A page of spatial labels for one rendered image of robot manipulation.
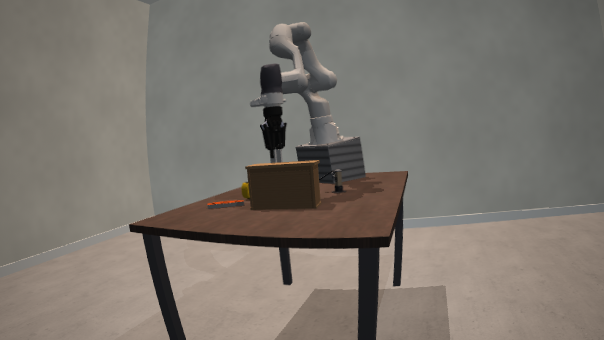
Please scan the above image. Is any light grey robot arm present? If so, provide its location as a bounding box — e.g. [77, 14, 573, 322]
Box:
[250, 22, 344, 145]

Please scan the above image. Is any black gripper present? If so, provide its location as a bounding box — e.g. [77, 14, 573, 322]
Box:
[260, 106, 287, 163]

